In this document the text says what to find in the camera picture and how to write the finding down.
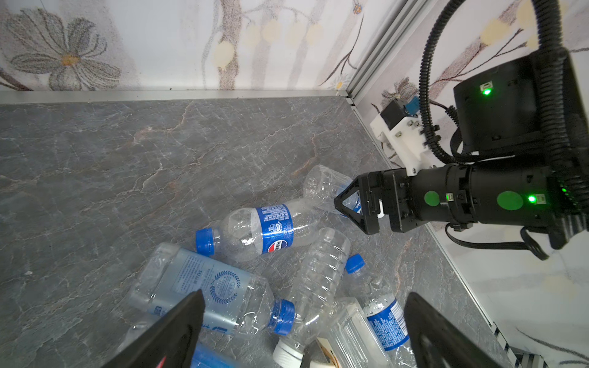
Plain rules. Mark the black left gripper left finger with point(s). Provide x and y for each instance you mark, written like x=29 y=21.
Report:
x=168 y=341

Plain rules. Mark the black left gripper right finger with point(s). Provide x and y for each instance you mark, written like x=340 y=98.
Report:
x=435 y=341

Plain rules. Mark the pepsi label clear bottle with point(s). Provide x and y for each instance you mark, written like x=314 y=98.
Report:
x=248 y=233

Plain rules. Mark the clear blue label bottle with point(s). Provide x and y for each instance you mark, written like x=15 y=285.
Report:
x=322 y=185

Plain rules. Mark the blue label water bottle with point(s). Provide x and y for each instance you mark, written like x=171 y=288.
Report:
x=377 y=297

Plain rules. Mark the ribbed clear bottle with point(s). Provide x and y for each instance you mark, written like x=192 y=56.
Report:
x=313 y=292

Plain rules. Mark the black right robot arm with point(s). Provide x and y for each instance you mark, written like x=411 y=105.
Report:
x=519 y=155

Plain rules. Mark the square clear blue cap bottle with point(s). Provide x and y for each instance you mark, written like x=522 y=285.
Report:
x=236 y=302

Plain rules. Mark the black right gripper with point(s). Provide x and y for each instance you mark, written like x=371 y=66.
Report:
x=391 y=204

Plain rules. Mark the pink label blue bottle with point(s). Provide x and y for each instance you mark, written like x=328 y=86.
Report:
x=202 y=357

